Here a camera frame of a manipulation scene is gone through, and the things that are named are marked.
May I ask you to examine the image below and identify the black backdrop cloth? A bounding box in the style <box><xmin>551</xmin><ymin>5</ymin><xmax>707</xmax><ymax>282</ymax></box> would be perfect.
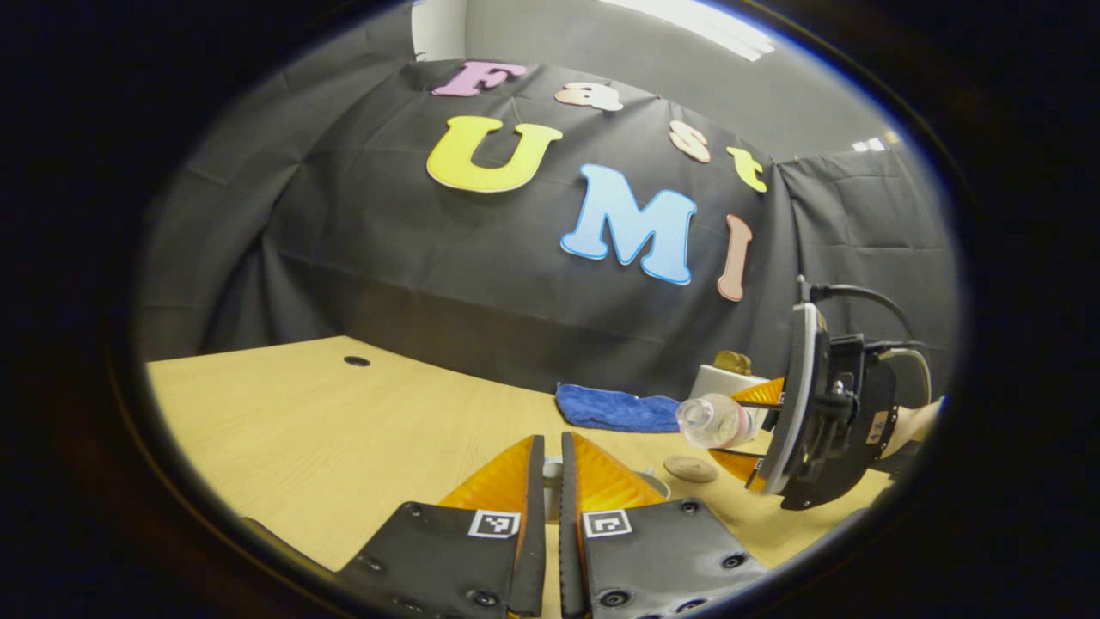
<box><xmin>133</xmin><ymin>56</ymin><xmax>959</xmax><ymax>414</ymax></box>

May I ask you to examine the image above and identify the blue towel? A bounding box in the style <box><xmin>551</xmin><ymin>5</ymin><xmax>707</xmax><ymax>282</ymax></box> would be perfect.
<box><xmin>554</xmin><ymin>383</ymin><xmax>682</xmax><ymax>434</ymax></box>

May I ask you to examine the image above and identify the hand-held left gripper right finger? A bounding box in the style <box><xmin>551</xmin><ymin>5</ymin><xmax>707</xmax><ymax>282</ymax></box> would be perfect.
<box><xmin>559</xmin><ymin>431</ymin><xmax>769</xmax><ymax>619</ymax></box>

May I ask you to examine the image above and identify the round brown coaster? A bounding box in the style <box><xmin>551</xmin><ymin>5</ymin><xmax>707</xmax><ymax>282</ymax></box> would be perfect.
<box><xmin>663</xmin><ymin>455</ymin><xmax>720</xmax><ymax>484</ymax></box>

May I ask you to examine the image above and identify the white toaster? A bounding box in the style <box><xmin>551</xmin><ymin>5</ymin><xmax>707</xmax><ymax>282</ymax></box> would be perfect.
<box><xmin>689</xmin><ymin>364</ymin><xmax>771</xmax><ymax>402</ymax></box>

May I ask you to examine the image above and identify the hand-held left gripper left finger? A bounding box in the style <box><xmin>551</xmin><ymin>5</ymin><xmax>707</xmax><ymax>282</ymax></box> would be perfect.
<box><xmin>333</xmin><ymin>434</ymin><xmax>548</xmax><ymax>619</ymax></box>

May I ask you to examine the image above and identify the black cable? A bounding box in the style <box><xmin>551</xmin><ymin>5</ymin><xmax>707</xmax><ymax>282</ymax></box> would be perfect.
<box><xmin>806</xmin><ymin>281</ymin><xmax>918</xmax><ymax>341</ymax></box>
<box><xmin>875</xmin><ymin>342</ymin><xmax>935</xmax><ymax>407</ymax></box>

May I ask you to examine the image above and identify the clear water bottle pink label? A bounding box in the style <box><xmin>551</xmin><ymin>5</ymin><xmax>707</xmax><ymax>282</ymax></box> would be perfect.
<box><xmin>675</xmin><ymin>393</ymin><xmax>762</xmax><ymax>450</ymax></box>

